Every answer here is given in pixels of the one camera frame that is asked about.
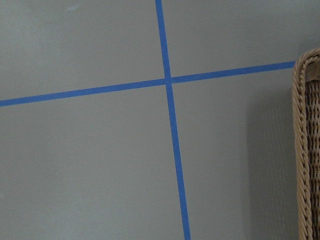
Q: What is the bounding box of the brown wicker basket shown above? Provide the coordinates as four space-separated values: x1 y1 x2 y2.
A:
291 48 320 240

